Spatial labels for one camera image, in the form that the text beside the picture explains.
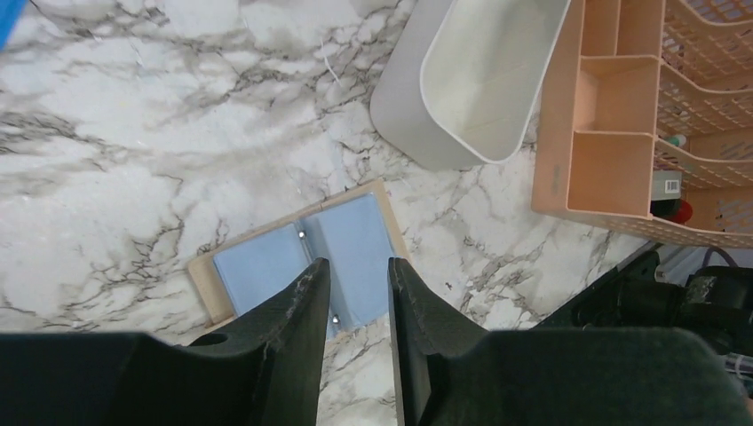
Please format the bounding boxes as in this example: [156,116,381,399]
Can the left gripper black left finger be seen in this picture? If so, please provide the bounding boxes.
[1,258,330,425]

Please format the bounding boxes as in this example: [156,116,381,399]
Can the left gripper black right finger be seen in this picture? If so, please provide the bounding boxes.
[388,257,752,425]

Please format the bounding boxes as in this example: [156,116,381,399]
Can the beige card holder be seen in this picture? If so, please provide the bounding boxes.
[187,179,408,338]

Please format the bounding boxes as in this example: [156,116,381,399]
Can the white oblong tray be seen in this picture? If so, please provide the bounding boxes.
[369,0,570,170]

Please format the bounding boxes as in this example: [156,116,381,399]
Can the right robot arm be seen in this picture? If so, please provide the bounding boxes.
[539,250,752,396]

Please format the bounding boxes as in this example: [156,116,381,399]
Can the box in orange rack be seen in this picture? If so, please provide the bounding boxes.
[651,170,683,201]

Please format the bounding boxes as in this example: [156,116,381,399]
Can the orange plastic file rack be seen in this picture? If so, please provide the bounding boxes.
[531,1,752,249]

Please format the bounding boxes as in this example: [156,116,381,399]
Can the blue plastic board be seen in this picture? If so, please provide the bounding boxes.
[0,0,28,50]

